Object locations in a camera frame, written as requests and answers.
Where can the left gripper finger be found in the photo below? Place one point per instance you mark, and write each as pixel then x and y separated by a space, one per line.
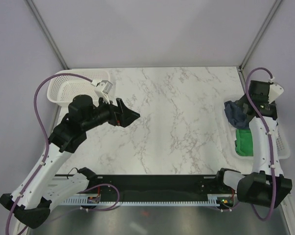
pixel 121 106
pixel 127 117

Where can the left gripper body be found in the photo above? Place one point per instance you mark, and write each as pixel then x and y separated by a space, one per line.
pixel 105 113

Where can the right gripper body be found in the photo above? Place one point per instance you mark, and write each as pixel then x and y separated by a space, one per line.
pixel 273 103

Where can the dark blue towel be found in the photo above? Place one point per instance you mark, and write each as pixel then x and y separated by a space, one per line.
pixel 236 113

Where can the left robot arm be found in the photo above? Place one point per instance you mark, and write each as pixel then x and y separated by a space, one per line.
pixel 33 201

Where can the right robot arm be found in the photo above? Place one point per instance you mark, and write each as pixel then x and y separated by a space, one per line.
pixel 266 185

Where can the green towel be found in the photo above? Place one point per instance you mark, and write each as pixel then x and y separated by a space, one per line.
pixel 244 143

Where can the white perforated basket right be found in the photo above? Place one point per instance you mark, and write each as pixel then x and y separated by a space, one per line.
pixel 229 134

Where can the white perforated basket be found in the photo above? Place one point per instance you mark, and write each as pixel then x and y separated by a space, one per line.
pixel 229 134
pixel 63 89

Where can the white perforated basket left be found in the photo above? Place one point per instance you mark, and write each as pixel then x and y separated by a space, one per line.
pixel 63 89

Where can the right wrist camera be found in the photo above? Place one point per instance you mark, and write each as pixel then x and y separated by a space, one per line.
pixel 275 91

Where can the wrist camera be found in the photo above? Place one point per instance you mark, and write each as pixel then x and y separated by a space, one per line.
pixel 275 91
pixel 102 89

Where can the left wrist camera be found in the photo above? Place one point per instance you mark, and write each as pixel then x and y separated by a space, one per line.
pixel 102 89

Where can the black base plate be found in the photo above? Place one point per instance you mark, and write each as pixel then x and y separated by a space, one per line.
pixel 159 186

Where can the white cable duct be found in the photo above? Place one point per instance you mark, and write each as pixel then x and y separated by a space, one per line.
pixel 206 200

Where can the right aluminium frame post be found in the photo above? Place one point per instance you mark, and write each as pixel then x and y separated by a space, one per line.
pixel 264 26

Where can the aluminium frame post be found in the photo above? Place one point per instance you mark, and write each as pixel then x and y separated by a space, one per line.
pixel 44 29
pixel 264 26

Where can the left aluminium frame post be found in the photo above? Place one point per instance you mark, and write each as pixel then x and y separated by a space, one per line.
pixel 44 29

